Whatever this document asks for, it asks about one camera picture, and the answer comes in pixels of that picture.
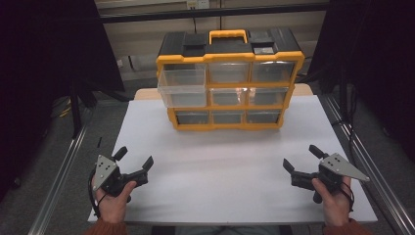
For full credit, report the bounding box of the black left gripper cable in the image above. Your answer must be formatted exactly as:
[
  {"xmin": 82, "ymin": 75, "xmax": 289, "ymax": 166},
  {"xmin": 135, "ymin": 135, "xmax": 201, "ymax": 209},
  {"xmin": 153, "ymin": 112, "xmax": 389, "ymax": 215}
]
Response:
[{"xmin": 87, "ymin": 167, "xmax": 109, "ymax": 219}]

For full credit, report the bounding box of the black stand post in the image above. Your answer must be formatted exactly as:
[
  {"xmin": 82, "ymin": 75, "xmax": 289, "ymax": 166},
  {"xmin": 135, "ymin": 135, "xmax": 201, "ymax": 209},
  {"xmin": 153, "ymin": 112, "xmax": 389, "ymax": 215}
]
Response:
[{"xmin": 69, "ymin": 76, "xmax": 83, "ymax": 139}]

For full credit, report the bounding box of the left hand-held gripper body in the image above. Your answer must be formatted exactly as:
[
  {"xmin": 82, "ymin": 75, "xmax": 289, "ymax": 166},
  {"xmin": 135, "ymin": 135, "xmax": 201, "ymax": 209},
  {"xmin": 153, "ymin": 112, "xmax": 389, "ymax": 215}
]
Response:
[{"xmin": 91, "ymin": 155, "xmax": 150, "ymax": 199}]

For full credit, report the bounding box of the black cable along rail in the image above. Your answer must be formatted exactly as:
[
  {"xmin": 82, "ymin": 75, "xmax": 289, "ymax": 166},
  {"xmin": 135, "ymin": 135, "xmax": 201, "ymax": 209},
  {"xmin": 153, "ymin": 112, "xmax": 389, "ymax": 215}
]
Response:
[{"xmin": 332, "ymin": 82, "xmax": 360, "ymax": 165}]

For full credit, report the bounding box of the clear plastic organizer drawer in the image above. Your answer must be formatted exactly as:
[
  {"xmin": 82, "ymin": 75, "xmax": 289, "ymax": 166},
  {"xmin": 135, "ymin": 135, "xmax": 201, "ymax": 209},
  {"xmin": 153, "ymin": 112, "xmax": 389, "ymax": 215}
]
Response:
[{"xmin": 157, "ymin": 68, "xmax": 208, "ymax": 109}]

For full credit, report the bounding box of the grid of small closed drawers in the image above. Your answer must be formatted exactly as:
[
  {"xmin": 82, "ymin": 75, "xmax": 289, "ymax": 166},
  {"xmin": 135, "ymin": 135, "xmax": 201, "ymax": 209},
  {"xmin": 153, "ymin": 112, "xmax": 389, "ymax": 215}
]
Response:
[{"xmin": 175, "ymin": 60, "xmax": 297, "ymax": 125}]

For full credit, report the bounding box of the yellow cable bundle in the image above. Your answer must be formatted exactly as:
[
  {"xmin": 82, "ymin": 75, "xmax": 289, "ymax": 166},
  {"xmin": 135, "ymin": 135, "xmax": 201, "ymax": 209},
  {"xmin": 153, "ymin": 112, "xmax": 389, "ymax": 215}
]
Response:
[{"xmin": 57, "ymin": 97, "xmax": 73, "ymax": 119}]

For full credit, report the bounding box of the person's right hand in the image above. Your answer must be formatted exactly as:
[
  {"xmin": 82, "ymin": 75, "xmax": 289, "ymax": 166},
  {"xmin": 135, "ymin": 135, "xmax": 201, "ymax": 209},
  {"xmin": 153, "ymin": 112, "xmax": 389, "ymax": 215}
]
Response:
[{"xmin": 311, "ymin": 176, "xmax": 353, "ymax": 228}]

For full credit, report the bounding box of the yellow black storage organizer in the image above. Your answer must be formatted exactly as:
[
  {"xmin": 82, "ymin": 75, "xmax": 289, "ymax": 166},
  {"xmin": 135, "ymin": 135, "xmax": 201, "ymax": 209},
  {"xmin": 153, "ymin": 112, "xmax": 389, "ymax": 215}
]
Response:
[{"xmin": 156, "ymin": 28, "xmax": 306, "ymax": 132}]

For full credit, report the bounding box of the black horizontal frame bar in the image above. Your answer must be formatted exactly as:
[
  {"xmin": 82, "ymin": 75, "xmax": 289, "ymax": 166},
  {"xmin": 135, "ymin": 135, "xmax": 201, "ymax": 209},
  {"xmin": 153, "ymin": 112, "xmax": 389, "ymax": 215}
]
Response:
[{"xmin": 98, "ymin": 2, "xmax": 330, "ymax": 24}]

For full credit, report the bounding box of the white wall outlet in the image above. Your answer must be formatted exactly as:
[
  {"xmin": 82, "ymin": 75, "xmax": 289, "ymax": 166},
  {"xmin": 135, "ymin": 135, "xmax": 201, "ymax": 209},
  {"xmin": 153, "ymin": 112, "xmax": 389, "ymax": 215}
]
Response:
[{"xmin": 186, "ymin": 0, "xmax": 210, "ymax": 11}]

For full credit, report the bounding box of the person's left hand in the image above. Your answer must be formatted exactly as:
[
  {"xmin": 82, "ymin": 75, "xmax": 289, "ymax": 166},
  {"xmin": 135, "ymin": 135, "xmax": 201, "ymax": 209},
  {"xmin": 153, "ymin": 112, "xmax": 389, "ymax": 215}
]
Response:
[{"xmin": 94, "ymin": 180, "xmax": 138, "ymax": 225}]

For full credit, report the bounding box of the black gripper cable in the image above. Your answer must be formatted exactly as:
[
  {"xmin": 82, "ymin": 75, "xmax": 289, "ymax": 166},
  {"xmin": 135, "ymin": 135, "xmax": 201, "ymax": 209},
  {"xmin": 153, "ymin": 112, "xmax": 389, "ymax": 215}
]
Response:
[
  {"xmin": 87, "ymin": 167, "xmax": 109, "ymax": 219},
  {"xmin": 339, "ymin": 181, "xmax": 355, "ymax": 213}
]

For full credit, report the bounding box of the aluminium frame rail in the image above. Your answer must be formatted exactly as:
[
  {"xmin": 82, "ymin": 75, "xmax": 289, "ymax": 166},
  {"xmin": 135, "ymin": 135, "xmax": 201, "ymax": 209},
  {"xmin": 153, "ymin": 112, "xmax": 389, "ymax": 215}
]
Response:
[
  {"xmin": 26, "ymin": 125, "xmax": 89, "ymax": 235},
  {"xmin": 320, "ymin": 93, "xmax": 415, "ymax": 235}
]

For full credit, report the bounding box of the black curtain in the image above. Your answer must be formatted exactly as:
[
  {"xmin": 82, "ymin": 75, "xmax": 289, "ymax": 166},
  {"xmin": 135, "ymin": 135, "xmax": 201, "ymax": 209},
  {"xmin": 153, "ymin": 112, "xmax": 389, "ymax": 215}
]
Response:
[
  {"xmin": 307, "ymin": 0, "xmax": 415, "ymax": 165},
  {"xmin": 0, "ymin": 0, "xmax": 125, "ymax": 204}
]

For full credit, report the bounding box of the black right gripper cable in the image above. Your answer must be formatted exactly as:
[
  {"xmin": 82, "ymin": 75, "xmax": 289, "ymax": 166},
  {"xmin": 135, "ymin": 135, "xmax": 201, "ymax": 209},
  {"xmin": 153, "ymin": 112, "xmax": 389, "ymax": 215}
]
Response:
[{"xmin": 339, "ymin": 181, "xmax": 355, "ymax": 213}]

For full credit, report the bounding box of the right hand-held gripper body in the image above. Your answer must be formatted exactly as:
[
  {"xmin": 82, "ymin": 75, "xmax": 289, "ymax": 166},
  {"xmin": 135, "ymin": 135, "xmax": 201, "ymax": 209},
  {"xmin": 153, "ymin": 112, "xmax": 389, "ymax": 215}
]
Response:
[{"xmin": 291, "ymin": 153, "xmax": 372, "ymax": 205}]

